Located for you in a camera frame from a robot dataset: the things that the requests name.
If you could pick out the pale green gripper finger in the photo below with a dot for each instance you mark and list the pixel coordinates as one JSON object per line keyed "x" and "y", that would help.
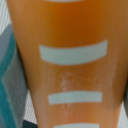
{"x": 13, "y": 89}

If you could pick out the orange toy bread loaf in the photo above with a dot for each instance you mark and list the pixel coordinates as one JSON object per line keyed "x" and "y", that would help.
{"x": 75, "y": 56}

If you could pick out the white woven placemat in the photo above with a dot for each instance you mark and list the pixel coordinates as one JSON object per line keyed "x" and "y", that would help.
{"x": 29, "y": 111}

